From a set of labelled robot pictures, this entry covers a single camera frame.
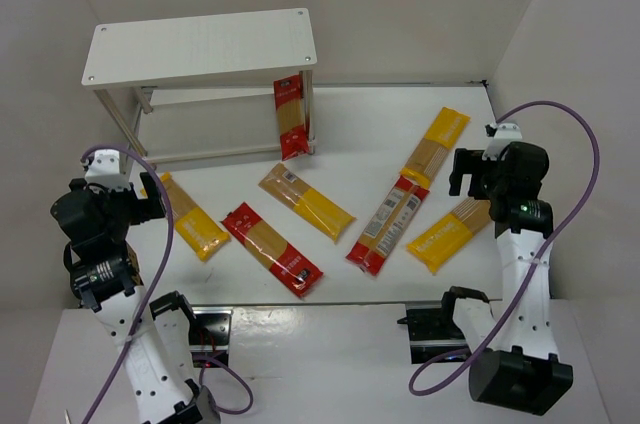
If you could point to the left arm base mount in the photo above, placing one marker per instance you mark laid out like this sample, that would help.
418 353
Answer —
211 332

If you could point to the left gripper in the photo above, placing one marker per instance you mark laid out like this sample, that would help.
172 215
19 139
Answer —
151 195

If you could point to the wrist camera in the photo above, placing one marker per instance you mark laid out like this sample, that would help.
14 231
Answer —
103 171
501 135

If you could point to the white two-tier shelf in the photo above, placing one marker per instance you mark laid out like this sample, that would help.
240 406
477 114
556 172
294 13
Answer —
206 88

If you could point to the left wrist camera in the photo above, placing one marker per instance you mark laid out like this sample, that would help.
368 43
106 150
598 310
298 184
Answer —
103 171

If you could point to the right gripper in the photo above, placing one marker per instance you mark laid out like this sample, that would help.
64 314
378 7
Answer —
460 172

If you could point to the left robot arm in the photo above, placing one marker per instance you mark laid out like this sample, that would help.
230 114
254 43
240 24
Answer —
150 337

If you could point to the yellow spaghetti bag left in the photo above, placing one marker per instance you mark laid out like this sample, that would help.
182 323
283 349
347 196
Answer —
199 231

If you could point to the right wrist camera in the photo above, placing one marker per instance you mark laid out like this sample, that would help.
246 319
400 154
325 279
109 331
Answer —
501 135

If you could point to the red spaghetti bag label side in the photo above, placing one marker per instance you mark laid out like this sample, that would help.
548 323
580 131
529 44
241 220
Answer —
388 224

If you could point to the yellow spaghetti bag centre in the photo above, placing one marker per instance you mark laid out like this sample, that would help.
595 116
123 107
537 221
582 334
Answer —
305 201

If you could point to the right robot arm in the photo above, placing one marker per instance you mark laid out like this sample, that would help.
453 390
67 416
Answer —
514 361

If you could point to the red spaghetti bag lower centre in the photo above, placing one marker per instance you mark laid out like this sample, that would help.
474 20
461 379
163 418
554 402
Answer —
286 263

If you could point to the red spaghetti bag top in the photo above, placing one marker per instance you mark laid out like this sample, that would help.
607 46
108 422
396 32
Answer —
290 119

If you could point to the yellow spaghetti bag upper right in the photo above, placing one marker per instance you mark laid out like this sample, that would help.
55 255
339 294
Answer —
430 154

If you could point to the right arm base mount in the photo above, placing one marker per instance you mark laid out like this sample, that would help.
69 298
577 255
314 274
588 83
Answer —
428 332

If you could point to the red spaghetti bag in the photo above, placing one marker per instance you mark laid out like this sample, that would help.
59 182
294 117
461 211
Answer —
286 263
290 119

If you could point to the yellow spaghetti bag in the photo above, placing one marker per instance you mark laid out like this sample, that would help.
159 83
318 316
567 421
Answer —
430 154
305 201
199 231
438 244

